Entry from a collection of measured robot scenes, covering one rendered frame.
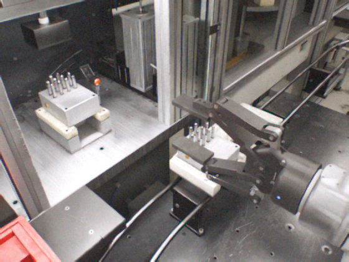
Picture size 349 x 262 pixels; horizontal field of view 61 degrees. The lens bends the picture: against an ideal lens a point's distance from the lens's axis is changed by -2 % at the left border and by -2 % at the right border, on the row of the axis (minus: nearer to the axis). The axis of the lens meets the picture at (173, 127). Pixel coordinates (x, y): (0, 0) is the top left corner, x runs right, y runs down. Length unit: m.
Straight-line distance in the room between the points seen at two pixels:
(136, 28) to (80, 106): 0.28
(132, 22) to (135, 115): 0.27
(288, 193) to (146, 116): 0.57
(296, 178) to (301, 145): 0.84
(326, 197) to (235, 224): 0.56
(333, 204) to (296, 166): 0.06
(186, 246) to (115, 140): 0.34
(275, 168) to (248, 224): 0.52
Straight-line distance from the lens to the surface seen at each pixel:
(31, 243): 0.59
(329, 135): 1.33
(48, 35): 0.74
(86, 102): 0.77
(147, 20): 0.90
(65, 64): 1.09
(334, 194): 0.39
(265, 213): 0.97
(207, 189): 0.75
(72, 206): 0.69
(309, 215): 0.40
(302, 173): 0.40
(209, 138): 0.77
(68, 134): 0.76
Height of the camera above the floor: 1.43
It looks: 38 degrees down
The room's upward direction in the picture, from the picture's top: straight up
